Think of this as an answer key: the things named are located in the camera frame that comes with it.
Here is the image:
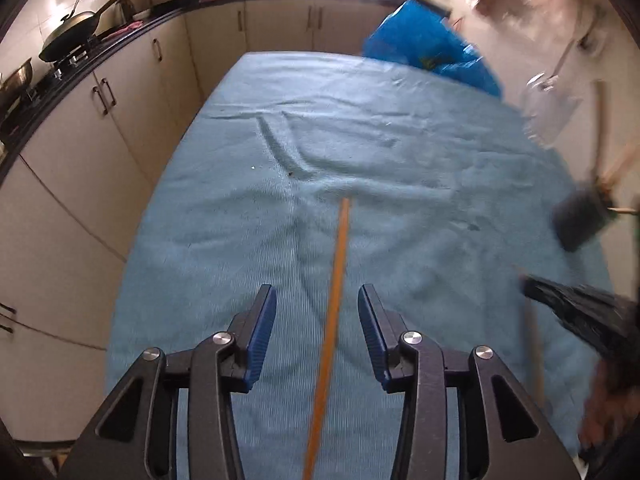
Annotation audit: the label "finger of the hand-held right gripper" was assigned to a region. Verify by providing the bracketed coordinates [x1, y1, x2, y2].
[517, 272, 603, 333]

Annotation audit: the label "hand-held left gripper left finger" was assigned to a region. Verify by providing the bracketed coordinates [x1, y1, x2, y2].
[60, 284, 278, 480]

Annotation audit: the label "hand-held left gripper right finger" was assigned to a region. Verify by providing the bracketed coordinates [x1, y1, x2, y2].
[357, 284, 581, 480]

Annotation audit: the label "black utensil holder cup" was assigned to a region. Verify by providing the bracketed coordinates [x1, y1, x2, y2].
[551, 177, 620, 254]

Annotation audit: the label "person's right hand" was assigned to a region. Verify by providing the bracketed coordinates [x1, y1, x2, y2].
[579, 359, 635, 453]

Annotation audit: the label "blue towel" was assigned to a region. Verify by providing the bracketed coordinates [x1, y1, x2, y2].
[104, 51, 617, 480]

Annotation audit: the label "clear glass jar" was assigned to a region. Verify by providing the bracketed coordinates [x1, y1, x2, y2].
[519, 72, 578, 150]

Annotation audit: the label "cream kitchen cabinets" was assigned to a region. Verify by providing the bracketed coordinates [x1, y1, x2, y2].
[0, 0, 451, 443]

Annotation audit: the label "blue plastic bag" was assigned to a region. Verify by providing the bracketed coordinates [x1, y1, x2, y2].
[361, 0, 502, 100]

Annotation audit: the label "gas stove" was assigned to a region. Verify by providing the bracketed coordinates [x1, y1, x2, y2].
[0, 35, 103, 128]

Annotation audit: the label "black kitchen countertop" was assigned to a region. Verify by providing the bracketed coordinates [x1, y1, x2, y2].
[0, 0, 451, 181]

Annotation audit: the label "metal bowl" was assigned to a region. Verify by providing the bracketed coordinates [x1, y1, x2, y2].
[0, 57, 35, 107]

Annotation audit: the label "black wok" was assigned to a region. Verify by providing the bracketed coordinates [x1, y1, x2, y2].
[38, 0, 131, 64]

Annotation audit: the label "black power cable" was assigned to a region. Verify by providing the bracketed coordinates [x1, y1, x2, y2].
[547, 15, 603, 92]

